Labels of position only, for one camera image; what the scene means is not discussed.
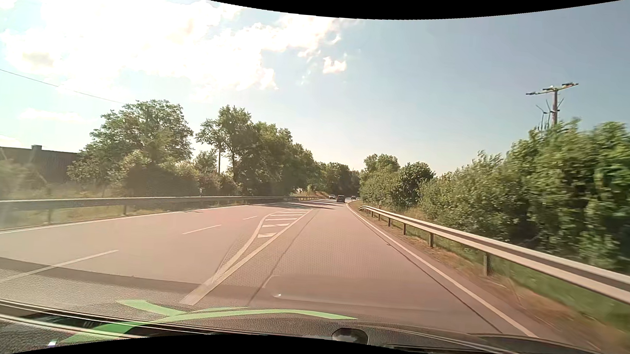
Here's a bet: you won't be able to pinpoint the car's own bonnet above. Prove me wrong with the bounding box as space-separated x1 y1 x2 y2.
0 286 630 354

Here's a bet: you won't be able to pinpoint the wooden utility pole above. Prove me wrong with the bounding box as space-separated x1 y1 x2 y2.
524 78 579 131

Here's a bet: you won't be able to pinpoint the grey asphalt road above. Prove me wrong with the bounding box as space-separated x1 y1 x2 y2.
0 173 571 354

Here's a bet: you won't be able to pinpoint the metal guard rail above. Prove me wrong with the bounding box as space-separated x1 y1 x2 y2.
351 204 630 315
0 171 326 247

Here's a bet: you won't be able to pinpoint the row of trees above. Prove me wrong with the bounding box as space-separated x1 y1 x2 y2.
0 86 367 232

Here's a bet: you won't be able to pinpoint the row of green bushes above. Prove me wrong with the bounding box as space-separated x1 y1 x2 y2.
354 96 630 276

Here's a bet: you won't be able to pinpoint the dark roofed building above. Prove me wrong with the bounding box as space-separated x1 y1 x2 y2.
0 142 83 186

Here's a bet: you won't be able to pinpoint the overhead wires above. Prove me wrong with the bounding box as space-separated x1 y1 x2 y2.
0 0 133 105

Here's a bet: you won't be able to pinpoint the road markings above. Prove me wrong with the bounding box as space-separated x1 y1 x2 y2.
0 176 547 338

